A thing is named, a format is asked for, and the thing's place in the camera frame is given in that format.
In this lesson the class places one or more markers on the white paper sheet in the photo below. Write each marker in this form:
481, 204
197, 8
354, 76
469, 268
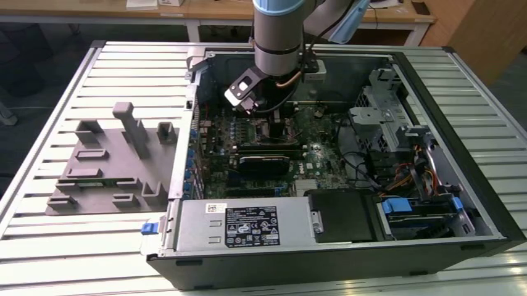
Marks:
141, 3

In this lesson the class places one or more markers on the black plastic drive shroud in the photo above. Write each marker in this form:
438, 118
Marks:
343, 216

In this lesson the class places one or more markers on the wooden cabinet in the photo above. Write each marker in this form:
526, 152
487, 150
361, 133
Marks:
486, 31

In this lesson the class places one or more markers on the black phone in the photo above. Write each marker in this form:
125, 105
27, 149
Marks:
421, 7

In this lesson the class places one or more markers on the silver power supply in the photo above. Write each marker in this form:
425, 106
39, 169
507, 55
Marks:
194, 225

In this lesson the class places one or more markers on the black graphics card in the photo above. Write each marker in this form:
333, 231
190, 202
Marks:
263, 168

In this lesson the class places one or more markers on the blue power supply latch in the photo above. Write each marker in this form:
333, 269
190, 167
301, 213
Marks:
149, 228

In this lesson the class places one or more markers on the black RAM slot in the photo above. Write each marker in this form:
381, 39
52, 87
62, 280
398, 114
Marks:
298, 155
297, 152
298, 145
297, 148

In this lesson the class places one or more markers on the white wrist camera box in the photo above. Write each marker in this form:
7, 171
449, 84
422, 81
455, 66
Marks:
237, 92
317, 69

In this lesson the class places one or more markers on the metal drive cage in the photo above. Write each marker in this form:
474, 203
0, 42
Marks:
365, 118

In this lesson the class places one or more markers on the blue slot retainer clip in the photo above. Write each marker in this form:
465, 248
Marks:
187, 186
190, 153
191, 133
189, 163
187, 175

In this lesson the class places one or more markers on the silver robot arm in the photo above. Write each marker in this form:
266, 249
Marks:
275, 37

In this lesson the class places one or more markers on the blue drive bay clip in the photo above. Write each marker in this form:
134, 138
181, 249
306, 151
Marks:
455, 205

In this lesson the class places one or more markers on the black PC case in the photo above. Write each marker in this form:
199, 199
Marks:
289, 271

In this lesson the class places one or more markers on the grey stand foot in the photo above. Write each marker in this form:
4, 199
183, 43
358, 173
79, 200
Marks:
7, 115

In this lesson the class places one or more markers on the green RAM stick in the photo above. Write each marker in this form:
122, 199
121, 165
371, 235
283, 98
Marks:
109, 183

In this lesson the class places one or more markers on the small white box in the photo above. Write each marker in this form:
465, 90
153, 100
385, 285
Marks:
170, 2

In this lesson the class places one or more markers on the grey parts rack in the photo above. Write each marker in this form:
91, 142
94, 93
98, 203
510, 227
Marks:
123, 168

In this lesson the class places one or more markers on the silver chipset heatsink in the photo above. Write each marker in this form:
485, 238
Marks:
309, 185

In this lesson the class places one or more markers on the green motherboard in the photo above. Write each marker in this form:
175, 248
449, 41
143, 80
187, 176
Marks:
330, 172

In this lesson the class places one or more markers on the hard disk in blue carrier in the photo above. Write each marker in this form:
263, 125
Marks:
397, 206

